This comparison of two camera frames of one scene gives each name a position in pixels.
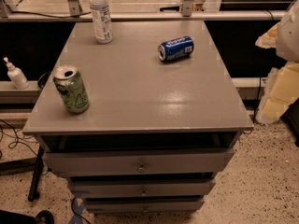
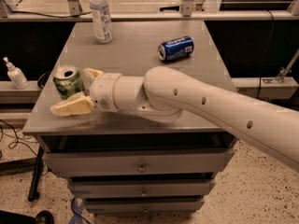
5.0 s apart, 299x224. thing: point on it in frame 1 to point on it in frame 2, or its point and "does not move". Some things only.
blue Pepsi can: (177, 49) does not move
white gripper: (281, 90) to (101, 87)
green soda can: (72, 90) does not move
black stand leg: (34, 190) does not move
